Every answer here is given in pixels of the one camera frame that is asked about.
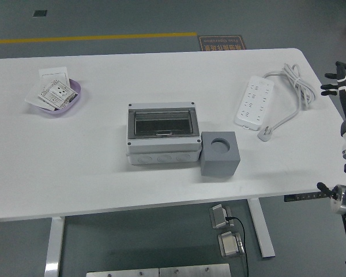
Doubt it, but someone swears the grey electrical box clear lid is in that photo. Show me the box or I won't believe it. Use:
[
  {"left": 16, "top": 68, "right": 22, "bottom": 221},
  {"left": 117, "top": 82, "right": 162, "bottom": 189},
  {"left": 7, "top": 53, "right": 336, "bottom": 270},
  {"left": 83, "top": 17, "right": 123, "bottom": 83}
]
[{"left": 126, "top": 100, "right": 203, "bottom": 166}]

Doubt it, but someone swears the grey cube with round hole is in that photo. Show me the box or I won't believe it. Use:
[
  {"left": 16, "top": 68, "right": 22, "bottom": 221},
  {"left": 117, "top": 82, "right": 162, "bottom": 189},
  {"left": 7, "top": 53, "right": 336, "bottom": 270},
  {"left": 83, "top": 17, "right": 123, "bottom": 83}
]
[{"left": 200, "top": 131, "right": 242, "bottom": 177}]

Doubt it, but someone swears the metal floor socket box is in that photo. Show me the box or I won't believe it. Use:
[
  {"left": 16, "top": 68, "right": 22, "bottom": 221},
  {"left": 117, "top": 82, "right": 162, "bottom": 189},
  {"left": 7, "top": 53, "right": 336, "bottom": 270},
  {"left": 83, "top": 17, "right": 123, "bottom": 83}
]
[
  {"left": 209, "top": 204, "right": 235, "bottom": 230},
  {"left": 217, "top": 230, "right": 245, "bottom": 257}
]

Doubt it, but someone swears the white power strip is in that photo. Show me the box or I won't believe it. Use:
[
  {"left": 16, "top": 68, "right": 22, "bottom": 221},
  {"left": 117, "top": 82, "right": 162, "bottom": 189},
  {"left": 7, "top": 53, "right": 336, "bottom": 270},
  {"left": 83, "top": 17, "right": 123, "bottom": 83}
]
[{"left": 234, "top": 75, "right": 275, "bottom": 130}]

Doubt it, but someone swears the black table control strip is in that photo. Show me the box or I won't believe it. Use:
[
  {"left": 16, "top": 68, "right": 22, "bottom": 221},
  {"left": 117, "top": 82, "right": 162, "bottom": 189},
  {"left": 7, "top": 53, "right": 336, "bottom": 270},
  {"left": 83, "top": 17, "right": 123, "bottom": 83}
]
[{"left": 284, "top": 192, "right": 331, "bottom": 202}]

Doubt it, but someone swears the brown floor sign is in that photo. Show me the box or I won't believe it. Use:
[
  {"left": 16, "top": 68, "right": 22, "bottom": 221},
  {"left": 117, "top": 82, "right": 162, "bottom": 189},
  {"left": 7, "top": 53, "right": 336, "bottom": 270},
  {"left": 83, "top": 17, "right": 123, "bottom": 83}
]
[{"left": 197, "top": 35, "right": 246, "bottom": 53}]

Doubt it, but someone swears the yellow floor tape line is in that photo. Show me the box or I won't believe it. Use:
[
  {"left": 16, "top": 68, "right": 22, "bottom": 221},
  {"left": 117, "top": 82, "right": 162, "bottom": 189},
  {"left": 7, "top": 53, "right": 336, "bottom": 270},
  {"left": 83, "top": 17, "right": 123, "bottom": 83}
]
[{"left": 0, "top": 32, "right": 198, "bottom": 45}]

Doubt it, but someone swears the purple tray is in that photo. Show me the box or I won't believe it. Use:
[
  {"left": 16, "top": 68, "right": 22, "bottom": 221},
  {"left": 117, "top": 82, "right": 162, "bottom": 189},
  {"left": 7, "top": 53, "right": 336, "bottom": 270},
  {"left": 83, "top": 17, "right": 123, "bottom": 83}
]
[{"left": 31, "top": 78, "right": 84, "bottom": 118}]

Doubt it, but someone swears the printed white socket panel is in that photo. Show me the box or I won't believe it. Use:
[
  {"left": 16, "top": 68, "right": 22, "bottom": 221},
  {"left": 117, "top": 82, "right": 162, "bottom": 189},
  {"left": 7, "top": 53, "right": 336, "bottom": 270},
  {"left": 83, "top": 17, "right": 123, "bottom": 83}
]
[{"left": 37, "top": 79, "right": 78, "bottom": 110}]

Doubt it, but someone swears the white flat panel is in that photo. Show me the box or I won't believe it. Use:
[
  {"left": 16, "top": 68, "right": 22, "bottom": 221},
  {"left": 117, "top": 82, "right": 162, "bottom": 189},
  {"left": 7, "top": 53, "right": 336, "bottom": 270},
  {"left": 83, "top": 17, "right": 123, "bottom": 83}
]
[{"left": 24, "top": 83, "right": 55, "bottom": 111}]

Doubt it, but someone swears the white power cord with plug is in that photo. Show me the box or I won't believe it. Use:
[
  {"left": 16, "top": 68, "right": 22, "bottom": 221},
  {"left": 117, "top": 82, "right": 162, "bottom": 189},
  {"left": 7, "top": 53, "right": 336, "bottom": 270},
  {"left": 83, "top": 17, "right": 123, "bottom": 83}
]
[{"left": 257, "top": 63, "right": 318, "bottom": 143}]

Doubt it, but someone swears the black floor cable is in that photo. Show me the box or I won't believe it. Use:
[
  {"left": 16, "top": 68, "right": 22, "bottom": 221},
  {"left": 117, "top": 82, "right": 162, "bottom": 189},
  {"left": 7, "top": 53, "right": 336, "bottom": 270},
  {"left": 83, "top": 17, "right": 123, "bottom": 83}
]
[{"left": 225, "top": 216, "right": 249, "bottom": 277}]

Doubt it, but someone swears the metal base plate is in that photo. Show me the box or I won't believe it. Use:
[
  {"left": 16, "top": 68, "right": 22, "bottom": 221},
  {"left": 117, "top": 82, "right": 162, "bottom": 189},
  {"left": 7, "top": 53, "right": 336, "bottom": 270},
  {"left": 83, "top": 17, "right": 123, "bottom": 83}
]
[
  {"left": 85, "top": 268, "right": 160, "bottom": 277},
  {"left": 159, "top": 263, "right": 231, "bottom": 277}
]

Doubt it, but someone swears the plain white switch plate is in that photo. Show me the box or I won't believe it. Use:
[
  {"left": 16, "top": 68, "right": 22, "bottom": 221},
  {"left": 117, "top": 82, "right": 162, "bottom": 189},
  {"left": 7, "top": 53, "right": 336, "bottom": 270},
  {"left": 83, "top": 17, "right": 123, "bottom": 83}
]
[{"left": 38, "top": 66, "right": 71, "bottom": 87}]

